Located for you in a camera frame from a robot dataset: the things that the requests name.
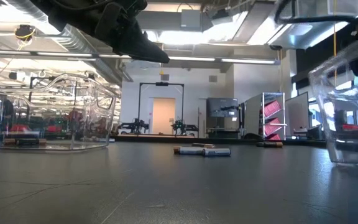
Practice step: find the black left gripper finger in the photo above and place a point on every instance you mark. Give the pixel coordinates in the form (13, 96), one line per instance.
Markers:
(138, 43)

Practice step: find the clear plastic bin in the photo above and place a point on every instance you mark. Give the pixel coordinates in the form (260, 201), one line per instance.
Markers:
(57, 102)
(337, 124)

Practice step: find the black and copper battery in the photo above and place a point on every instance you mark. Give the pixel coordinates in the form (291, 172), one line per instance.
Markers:
(176, 150)
(31, 142)
(269, 144)
(11, 141)
(203, 145)

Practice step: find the background black robot arm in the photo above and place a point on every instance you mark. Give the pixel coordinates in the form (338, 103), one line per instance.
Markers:
(134, 126)
(183, 127)

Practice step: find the long ceiling light strip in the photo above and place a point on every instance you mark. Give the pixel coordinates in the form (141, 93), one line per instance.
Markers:
(191, 58)

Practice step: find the grey ceiling box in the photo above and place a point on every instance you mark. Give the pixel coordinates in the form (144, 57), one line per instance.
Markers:
(191, 19)

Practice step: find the pale door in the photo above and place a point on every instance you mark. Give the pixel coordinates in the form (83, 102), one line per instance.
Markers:
(163, 116)

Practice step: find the grey whiteboard panel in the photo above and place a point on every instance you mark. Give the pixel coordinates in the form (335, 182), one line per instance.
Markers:
(297, 115)

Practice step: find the black monitor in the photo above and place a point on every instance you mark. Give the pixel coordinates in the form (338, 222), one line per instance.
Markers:
(222, 107)

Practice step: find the white rack with red bins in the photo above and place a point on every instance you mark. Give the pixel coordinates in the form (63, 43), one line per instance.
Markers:
(272, 115)

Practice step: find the black table mat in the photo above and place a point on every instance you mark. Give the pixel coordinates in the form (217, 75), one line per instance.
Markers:
(166, 193)

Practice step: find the silver ribbed ceiling duct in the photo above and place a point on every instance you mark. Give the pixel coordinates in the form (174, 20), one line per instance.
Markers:
(82, 46)

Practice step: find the black gantry frame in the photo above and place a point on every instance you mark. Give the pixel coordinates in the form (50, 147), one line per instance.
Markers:
(162, 83)

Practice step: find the large metal ceiling duct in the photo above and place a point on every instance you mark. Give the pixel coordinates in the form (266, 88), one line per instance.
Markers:
(306, 31)

